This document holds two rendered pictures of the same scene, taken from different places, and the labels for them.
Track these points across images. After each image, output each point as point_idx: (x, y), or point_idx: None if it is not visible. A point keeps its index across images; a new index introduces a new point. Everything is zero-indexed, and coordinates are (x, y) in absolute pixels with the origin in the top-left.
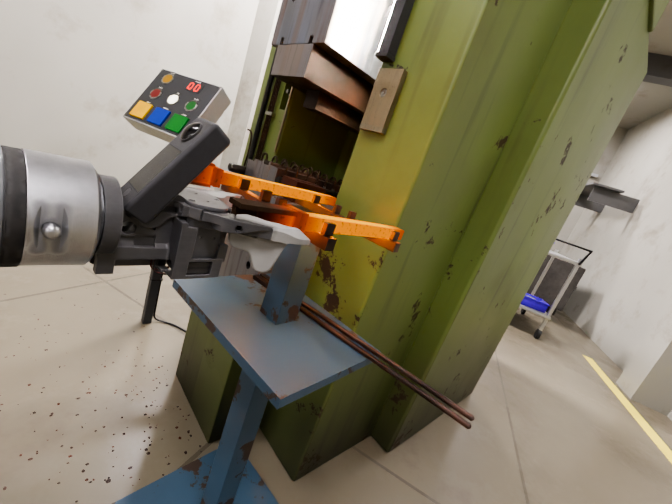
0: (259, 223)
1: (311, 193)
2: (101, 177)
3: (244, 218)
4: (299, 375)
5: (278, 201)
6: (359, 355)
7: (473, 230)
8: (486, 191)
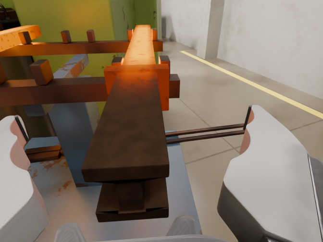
0: (314, 181)
1: (13, 33)
2: None
3: (301, 216)
4: (180, 204)
5: (40, 71)
6: (174, 145)
7: (140, 2)
8: None
